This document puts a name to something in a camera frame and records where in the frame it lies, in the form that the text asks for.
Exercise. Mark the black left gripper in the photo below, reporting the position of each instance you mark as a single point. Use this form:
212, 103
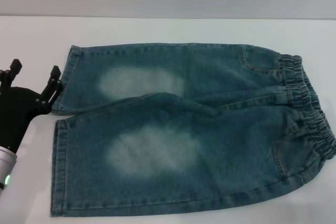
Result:
18, 113

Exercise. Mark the blue denim shorts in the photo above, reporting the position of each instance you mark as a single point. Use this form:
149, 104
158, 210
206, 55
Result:
210, 142

